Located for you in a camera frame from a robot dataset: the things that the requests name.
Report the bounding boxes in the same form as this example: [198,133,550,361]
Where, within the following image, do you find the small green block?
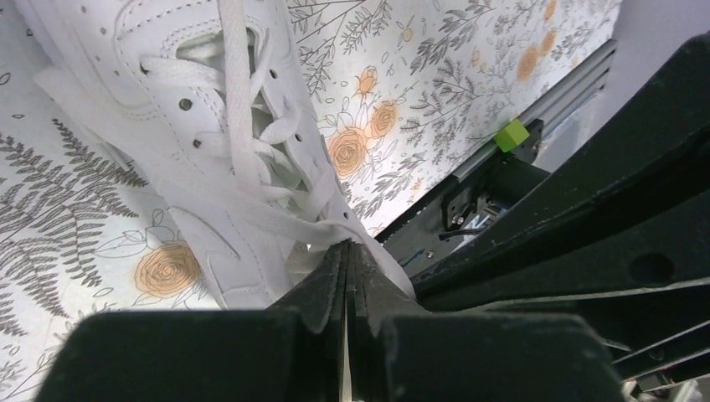
[493,119,530,152]

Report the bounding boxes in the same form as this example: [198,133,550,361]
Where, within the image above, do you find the white sneaker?
[16,1,414,309]

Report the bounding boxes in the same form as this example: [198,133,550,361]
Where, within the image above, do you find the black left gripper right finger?
[346,243,623,401]

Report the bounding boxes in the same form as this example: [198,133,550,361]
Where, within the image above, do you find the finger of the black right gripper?
[413,34,709,299]
[420,192,709,351]

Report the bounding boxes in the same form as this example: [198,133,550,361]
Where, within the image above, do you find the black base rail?
[374,119,550,279]

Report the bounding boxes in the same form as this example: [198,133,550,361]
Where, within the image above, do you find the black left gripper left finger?
[37,242,350,401]

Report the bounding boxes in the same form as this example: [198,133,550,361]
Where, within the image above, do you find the floral patterned table mat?
[1,1,620,401]

